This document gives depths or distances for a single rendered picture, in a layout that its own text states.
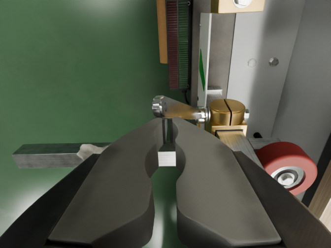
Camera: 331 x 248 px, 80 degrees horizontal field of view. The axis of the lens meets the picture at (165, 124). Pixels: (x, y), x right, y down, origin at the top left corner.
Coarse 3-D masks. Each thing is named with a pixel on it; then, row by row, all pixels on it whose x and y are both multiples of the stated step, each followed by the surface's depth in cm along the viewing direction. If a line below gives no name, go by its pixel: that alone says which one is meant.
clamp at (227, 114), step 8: (216, 104) 29; (224, 104) 29; (232, 104) 28; (240, 104) 28; (216, 112) 27; (224, 112) 27; (232, 112) 26; (240, 112) 27; (248, 112) 28; (216, 120) 28; (224, 120) 27; (232, 120) 27; (240, 120) 27; (208, 128) 30; (216, 128) 28; (224, 128) 27; (232, 128) 27; (240, 128) 27
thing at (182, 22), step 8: (184, 0) 34; (184, 8) 35; (184, 16) 36; (184, 24) 36; (184, 32) 37; (184, 40) 38; (184, 48) 38; (184, 56) 39; (184, 64) 40; (184, 72) 41; (184, 80) 41; (184, 88) 42
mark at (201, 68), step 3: (201, 57) 35; (201, 60) 35; (201, 63) 35; (201, 66) 35; (201, 69) 35; (201, 72) 35; (201, 75) 36; (201, 78) 36; (201, 81) 36; (204, 81) 32; (204, 84) 32
